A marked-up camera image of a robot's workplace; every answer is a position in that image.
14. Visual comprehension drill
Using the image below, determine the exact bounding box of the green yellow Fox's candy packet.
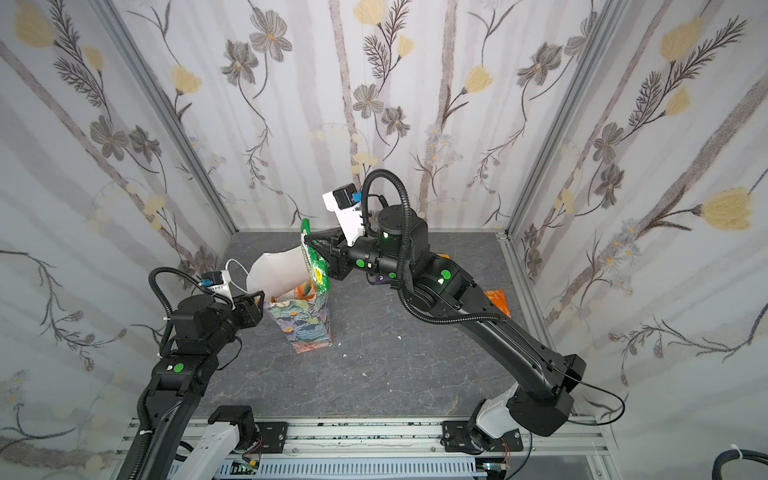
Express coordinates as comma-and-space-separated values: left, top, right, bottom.
301, 218, 329, 293

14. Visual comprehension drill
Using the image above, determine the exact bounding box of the floral white paper bag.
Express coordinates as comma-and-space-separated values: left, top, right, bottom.
224, 246, 332, 353

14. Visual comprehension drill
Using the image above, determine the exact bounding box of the orange chips packet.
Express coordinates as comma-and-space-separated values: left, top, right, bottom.
484, 289, 511, 317

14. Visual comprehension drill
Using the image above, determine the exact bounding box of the orange white snack packet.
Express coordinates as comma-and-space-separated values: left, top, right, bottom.
292, 281, 317, 300

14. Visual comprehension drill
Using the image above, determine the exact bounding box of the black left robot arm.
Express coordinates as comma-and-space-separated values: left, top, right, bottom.
117, 267, 265, 479

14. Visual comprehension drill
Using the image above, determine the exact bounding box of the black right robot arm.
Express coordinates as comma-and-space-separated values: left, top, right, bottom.
302, 169, 586, 439

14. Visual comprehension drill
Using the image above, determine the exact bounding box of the purple snack packet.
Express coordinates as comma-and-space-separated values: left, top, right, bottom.
366, 274, 389, 285

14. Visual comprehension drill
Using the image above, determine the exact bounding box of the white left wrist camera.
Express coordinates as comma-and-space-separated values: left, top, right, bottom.
200, 270, 233, 300

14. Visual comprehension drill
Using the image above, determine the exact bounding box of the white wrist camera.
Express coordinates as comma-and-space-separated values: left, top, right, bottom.
200, 270, 233, 300
322, 183, 365, 247

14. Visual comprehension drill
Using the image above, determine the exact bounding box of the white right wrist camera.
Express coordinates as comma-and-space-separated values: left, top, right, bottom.
322, 183, 365, 247

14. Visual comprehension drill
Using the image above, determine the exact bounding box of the white cable duct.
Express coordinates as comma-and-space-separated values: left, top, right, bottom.
248, 457, 487, 479

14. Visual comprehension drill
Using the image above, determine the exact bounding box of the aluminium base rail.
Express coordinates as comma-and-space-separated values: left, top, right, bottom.
107, 416, 619, 480

